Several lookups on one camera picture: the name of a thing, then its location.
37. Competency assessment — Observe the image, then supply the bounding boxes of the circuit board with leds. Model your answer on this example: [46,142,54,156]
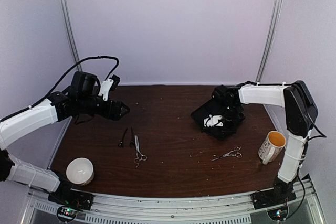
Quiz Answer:
[267,206,289,222]
[56,206,78,222]

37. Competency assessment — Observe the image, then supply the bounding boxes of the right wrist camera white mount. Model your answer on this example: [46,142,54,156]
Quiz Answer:
[204,114,224,127]

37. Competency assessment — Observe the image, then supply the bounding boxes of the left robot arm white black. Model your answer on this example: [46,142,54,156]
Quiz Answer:
[1,71,130,205]

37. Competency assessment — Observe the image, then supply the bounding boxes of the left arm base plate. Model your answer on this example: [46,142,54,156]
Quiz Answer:
[48,182,94,210]

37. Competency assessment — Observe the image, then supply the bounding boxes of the right circuit board with leds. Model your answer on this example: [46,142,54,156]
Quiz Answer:
[267,206,289,222]

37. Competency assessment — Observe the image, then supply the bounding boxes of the black hair clip left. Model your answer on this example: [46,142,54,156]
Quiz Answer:
[118,128,128,147]

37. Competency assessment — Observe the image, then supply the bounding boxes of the black hair clip right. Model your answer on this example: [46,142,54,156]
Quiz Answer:
[129,127,135,147]

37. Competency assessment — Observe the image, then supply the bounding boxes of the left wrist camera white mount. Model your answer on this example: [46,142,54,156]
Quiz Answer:
[98,75,120,101]

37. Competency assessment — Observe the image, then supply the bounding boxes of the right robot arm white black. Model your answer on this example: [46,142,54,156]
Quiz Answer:
[204,80,318,204]

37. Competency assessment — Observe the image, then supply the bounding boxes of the white ceramic bowl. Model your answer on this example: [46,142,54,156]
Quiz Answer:
[66,157,94,186]

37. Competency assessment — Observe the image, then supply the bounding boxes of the black hair clip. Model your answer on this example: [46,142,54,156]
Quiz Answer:
[118,128,128,147]
[129,127,135,147]

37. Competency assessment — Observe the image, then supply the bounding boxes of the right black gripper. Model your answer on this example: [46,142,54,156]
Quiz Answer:
[218,105,241,138]

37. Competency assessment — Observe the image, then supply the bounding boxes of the black zip tool case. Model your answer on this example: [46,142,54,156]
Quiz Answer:
[191,98,241,135]

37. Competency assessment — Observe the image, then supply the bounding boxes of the silver hair scissors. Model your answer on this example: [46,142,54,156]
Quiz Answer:
[211,146,242,162]

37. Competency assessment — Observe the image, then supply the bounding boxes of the right aluminium frame post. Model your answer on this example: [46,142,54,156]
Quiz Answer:
[256,0,283,82]

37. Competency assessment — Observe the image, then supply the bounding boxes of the aluminium frame post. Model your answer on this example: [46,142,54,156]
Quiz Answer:
[60,0,79,63]
[256,0,283,82]

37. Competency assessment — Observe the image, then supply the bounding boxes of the left aluminium frame post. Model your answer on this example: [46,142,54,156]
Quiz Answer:
[60,0,79,63]

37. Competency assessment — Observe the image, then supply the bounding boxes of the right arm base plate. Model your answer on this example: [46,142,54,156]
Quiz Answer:
[251,182,297,210]

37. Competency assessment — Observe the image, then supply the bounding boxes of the left circuit board with leds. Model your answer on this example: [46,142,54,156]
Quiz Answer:
[56,206,78,222]

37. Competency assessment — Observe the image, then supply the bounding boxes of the silver thinning shears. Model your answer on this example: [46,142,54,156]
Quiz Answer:
[134,135,148,168]

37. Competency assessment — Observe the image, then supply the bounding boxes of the aluminium front rail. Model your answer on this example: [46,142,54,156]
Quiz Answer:
[26,174,323,224]

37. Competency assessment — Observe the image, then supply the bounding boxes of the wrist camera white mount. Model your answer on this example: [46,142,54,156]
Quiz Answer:
[98,75,120,101]
[204,114,224,127]

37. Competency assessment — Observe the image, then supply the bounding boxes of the white mug yellow inside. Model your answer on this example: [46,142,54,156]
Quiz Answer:
[258,131,286,165]

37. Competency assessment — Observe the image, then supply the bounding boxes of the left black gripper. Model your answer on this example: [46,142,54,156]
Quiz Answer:
[78,95,130,121]

